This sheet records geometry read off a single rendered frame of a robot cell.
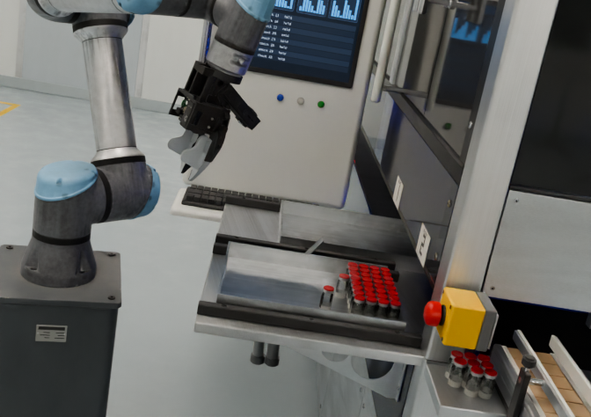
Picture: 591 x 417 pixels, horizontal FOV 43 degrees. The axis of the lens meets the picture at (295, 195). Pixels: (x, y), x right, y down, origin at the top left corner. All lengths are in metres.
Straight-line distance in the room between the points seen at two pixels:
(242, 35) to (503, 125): 0.46
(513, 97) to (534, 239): 0.24
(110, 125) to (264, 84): 0.67
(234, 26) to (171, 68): 5.55
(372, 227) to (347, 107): 0.43
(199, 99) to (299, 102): 0.89
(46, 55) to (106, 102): 5.44
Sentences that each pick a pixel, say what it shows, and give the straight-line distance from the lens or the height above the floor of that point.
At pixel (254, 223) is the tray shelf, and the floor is 0.88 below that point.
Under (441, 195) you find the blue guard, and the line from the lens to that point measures 1.38.
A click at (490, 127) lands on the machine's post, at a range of 1.21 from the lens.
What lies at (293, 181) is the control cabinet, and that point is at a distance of 2.25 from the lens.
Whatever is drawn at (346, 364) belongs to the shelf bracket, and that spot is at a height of 0.79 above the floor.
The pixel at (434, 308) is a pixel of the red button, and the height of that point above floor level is 1.01.
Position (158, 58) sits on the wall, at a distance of 6.85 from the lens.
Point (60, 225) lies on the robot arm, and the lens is 1.56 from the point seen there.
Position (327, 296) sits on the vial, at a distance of 1.40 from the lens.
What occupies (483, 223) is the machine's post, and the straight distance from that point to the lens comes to 1.25.
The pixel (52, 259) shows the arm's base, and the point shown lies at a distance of 1.58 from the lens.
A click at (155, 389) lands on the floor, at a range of 2.75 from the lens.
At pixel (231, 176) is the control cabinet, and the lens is 2.25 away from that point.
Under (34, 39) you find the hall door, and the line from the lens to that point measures 7.08.
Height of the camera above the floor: 1.49
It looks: 17 degrees down
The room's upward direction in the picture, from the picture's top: 10 degrees clockwise
